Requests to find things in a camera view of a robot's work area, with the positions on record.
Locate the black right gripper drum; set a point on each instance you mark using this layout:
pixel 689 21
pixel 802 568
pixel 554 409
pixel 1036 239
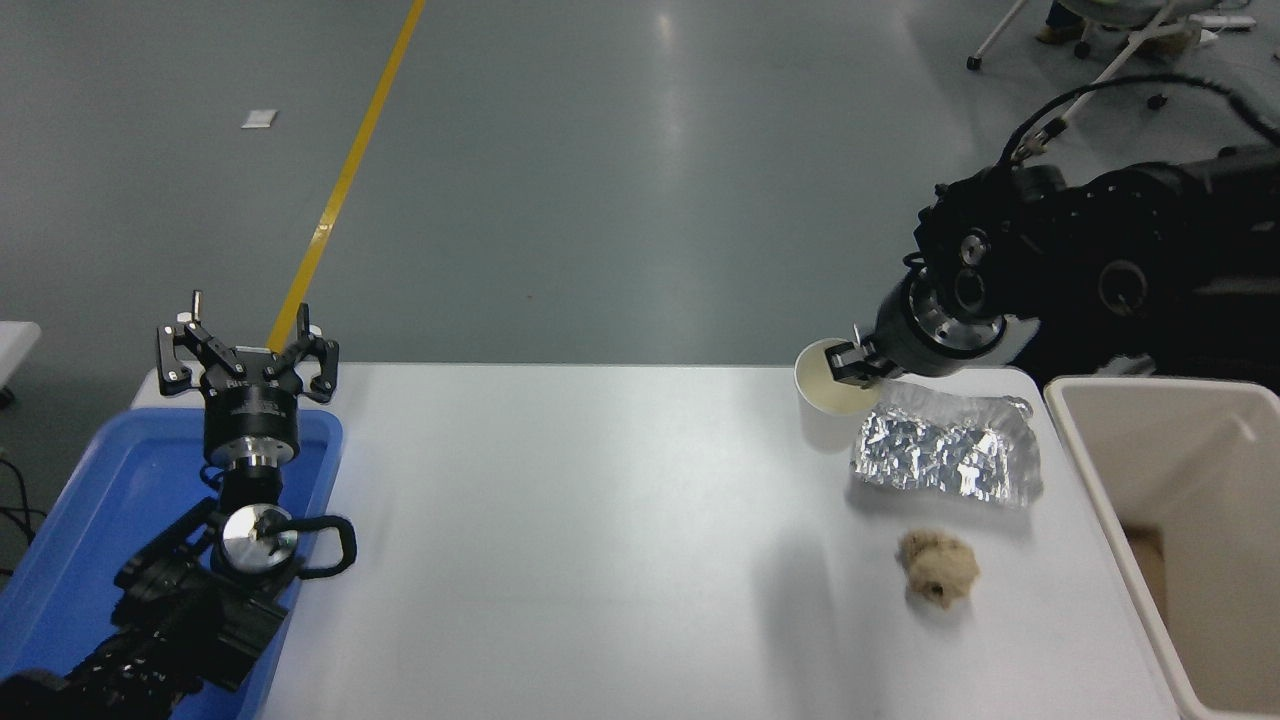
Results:
pixel 910 335

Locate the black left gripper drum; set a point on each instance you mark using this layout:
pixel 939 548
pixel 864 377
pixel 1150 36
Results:
pixel 250 415

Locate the white paper cup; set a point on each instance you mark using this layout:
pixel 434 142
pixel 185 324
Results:
pixel 820 385

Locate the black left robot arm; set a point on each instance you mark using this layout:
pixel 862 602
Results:
pixel 170 620

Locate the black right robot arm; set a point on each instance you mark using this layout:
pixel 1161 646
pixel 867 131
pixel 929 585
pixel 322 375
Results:
pixel 1100 230

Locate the crumpled silver foil tray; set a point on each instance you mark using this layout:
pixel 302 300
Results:
pixel 945 450

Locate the blue plastic tray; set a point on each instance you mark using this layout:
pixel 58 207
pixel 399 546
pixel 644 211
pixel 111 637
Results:
pixel 100 500

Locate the white side table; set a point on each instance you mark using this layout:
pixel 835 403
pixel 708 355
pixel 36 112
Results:
pixel 15 350

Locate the crumpled tan paper ball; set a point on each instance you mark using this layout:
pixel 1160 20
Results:
pixel 938 565

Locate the large pale plastic bin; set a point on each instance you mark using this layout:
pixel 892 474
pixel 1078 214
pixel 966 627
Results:
pixel 1200 480

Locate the person's feet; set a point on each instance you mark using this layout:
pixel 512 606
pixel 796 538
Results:
pixel 1058 30

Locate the white wheeled chair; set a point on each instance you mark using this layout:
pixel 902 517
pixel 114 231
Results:
pixel 1130 40

